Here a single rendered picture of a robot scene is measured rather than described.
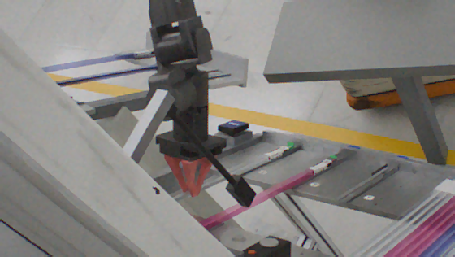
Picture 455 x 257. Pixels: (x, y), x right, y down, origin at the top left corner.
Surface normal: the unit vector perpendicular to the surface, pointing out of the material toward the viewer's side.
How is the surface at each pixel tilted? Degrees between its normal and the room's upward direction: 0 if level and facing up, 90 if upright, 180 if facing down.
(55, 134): 90
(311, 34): 0
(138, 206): 90
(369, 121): 0
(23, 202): 90
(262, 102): 0
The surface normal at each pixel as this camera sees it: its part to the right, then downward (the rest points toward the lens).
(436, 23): -0.43, -0.54
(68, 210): 0.78, 0.16
